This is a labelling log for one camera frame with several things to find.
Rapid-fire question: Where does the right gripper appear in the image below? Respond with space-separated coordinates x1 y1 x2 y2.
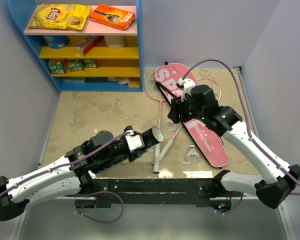
168 92 206 124

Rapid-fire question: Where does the pink badminton racket right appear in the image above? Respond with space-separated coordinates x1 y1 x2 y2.
155 77 222 161

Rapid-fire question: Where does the black shuttlecock tube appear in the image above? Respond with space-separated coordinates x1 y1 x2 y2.
88 125 164 176

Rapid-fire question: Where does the green carton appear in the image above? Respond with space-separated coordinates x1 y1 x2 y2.
48 61 67 75
83 58 99 68
66 59 85 72

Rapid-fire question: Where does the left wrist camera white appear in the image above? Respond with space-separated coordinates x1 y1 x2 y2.
124 125 145 153

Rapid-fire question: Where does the green carton right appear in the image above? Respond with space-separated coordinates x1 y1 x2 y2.
83 58 99 68

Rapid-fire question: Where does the green carton middle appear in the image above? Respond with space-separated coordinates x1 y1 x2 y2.
66 59 85 72

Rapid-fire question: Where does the yellow sponge bottom shelf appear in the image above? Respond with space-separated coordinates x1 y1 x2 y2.
128 77 141 89

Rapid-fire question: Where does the orange razor box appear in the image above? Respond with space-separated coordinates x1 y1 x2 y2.
89 4 136 31

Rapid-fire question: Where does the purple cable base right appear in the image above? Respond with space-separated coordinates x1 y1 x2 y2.
211 194 244 216

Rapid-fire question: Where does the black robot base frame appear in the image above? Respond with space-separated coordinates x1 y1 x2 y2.
79 178 240 208

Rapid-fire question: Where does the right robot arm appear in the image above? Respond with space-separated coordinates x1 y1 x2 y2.
168 82 300 209

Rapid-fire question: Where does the green carton left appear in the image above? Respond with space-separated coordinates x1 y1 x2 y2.
48 61 67 75

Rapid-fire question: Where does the yellow Lays chips bag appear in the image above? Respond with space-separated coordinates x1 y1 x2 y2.
27 4 91 31

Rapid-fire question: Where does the red foil snack box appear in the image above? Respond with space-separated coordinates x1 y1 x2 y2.
75 35 104 57

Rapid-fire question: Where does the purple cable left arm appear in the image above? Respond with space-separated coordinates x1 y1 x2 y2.
0 131 131 218

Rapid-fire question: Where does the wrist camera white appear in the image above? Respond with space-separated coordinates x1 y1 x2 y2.
124 125 145 153
177 78 196 102

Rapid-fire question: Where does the crumpled white wrapper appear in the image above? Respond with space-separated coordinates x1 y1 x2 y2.
107 77 130 85

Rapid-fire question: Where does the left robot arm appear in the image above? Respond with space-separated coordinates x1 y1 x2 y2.
0 130 147 222

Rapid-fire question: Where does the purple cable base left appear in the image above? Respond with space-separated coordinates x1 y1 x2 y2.
74 190 125 224

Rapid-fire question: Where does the pink racket cover bag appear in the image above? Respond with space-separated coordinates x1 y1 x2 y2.
154 62 230 168

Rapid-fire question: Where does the blue shelf unit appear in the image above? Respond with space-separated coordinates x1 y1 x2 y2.
7 0 144 92

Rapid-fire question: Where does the purple cable base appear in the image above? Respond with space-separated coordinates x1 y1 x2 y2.
74 190 125 224
211 194 244 216

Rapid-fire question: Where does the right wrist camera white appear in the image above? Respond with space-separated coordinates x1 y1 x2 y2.
177 78 196 102

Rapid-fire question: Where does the cream paper cup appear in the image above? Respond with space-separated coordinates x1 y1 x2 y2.
104 35 127 49

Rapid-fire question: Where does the blue snack canister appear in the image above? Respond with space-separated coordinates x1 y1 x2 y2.
43 35 70 49

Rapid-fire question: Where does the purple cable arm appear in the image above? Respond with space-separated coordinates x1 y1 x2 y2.
181 58 300 196
0 131 131 218

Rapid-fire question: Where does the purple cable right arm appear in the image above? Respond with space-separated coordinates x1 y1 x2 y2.
181 58 300 196

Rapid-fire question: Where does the white feather shuttlecock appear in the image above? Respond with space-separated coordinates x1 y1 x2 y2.
185 145 200 163
164 119 177 132

